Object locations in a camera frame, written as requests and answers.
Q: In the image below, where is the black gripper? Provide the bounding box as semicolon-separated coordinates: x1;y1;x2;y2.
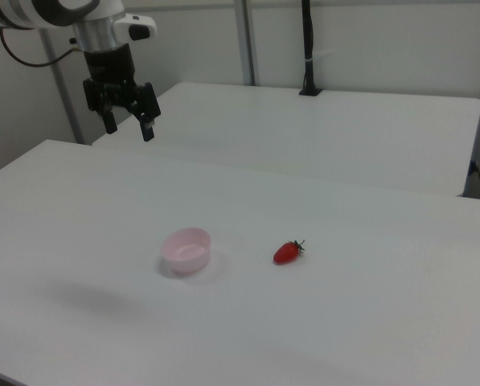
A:
81;43;162;142

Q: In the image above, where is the red strawberry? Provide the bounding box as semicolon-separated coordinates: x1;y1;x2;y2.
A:
272;238;306;266

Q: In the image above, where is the pink plastic bowl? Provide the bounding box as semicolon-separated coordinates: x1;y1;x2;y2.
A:
159;226;212;277

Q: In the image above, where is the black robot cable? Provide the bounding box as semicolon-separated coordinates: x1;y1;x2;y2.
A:
0;27;82;68

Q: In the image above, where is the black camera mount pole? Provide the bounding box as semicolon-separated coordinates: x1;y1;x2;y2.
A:
297;0;324;97

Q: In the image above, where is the black wall cable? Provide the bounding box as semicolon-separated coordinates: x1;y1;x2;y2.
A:
470;160;480;199

